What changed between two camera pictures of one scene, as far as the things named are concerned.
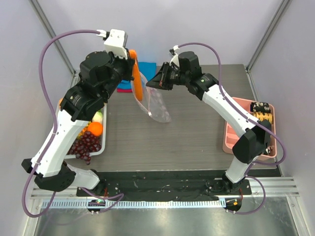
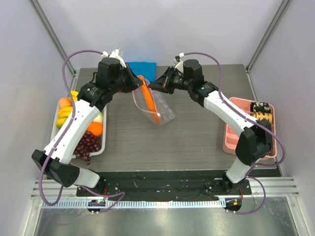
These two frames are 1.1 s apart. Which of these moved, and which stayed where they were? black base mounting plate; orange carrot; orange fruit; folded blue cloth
Moved: orange carrot
Stayed: folded blue cloth; black base mounting plate; orange fruit
